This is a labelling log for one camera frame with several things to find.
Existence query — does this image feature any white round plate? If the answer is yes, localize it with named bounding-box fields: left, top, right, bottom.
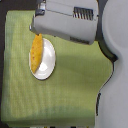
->
left=33, top=38, right=56, bottom=80

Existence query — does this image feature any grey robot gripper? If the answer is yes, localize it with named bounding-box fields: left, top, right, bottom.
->
left=29, top=0, right=98, bottom=45

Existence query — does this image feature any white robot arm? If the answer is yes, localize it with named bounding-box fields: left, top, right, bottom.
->
left=30, top=0, right=128, bottom=128

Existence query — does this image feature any golden braided bread loaf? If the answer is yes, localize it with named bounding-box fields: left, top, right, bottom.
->
left=30, top=34, right=43, bottom=73

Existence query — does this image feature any green table cloth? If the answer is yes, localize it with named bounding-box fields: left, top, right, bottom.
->
left=1, top=11, right=112, bottom=127

